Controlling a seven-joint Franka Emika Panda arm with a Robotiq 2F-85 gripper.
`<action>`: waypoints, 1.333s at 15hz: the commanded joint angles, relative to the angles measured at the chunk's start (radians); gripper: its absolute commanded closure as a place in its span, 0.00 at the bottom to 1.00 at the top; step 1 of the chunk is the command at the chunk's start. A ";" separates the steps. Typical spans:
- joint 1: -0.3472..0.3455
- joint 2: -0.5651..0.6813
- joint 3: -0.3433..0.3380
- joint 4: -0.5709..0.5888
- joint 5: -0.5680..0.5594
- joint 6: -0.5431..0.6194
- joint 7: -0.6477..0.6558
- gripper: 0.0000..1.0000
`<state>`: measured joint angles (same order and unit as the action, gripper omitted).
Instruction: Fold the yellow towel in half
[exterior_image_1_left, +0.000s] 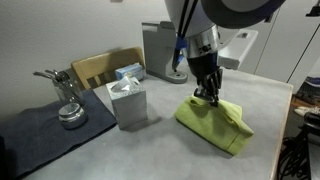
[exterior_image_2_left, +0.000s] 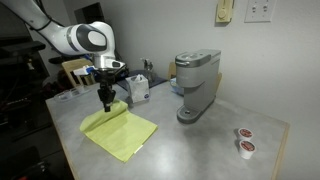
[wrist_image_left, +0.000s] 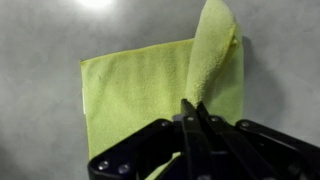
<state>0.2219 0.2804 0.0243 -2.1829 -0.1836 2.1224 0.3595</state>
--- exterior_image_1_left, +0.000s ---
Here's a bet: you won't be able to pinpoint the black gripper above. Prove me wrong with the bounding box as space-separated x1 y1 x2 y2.
186 51 224 108

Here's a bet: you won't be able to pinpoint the yellow microfiber towel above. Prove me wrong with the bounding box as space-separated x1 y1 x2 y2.
173 94 255 157

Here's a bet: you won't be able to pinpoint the grey coffee machine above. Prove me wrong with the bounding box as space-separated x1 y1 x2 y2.
141 20 189 84

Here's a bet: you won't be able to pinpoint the grey cube tissue box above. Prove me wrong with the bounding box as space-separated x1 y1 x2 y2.
105 75 149 130

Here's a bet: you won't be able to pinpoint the blue tissue pack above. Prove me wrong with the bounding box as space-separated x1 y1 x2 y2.
114 62 145 82

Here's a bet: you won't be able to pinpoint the white cabinet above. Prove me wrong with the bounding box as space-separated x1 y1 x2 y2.
238 0 320 94

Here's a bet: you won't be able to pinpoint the white crumpled item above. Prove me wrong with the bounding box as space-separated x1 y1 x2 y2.
293 105 320 118

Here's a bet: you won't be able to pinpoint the striped folded fabric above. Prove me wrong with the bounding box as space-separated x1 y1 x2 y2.
295 76 320 104

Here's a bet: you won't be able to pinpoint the wooden chair back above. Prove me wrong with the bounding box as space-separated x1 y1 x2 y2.
70 46 146 91

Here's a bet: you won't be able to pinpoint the glass jar with metal utensils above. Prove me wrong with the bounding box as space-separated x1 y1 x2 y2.
32 68 86 108

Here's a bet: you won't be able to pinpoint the dark blue cloth mat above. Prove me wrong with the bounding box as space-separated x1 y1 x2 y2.
0 89 118 179

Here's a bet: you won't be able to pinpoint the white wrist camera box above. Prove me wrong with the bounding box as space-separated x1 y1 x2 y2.
216 29 259 71

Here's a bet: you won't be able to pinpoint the black robot cable, blue tape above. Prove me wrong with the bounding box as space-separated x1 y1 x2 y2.
171 0 201 73

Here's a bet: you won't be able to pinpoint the black cabinet handle plate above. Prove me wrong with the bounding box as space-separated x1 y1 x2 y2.
264 12 275 24

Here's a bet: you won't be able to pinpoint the black cable tangle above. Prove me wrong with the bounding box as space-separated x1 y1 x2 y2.
278 134 312 180

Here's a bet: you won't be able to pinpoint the small black mount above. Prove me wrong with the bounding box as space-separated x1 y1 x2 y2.
305 0 320 18

